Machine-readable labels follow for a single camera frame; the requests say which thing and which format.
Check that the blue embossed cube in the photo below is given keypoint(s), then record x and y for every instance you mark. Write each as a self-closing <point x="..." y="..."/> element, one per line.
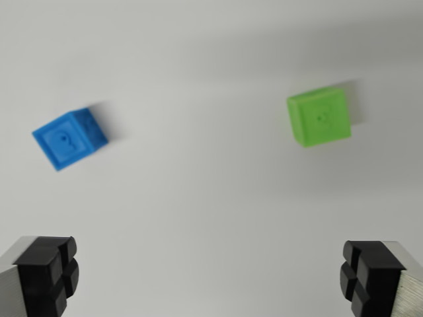
<point x="67" y="140"/>

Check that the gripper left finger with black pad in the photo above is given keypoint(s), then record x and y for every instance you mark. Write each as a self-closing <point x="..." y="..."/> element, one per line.
<point x="36" y="280"/>

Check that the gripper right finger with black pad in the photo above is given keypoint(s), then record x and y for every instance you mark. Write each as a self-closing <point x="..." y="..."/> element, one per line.
<point x="380" y="284"/>

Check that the green embossed cube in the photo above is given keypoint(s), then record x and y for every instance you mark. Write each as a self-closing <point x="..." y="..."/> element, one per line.
<point x="320" y="117"/>

